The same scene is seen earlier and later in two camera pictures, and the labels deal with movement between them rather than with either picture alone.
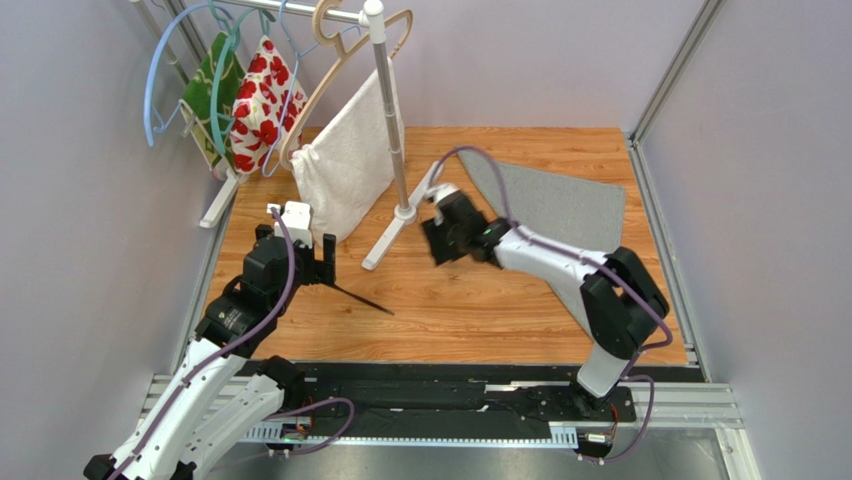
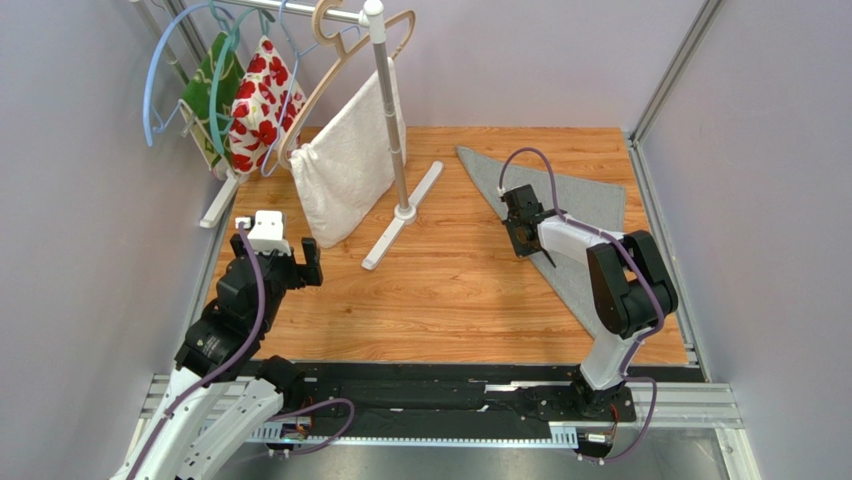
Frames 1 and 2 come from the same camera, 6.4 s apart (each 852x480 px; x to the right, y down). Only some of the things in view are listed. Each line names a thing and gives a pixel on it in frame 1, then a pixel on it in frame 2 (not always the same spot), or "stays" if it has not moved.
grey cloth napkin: [581, 214] stays
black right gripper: [435, 235] → [525, 231]
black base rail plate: [411, 393] stays
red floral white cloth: [267, 106] stays
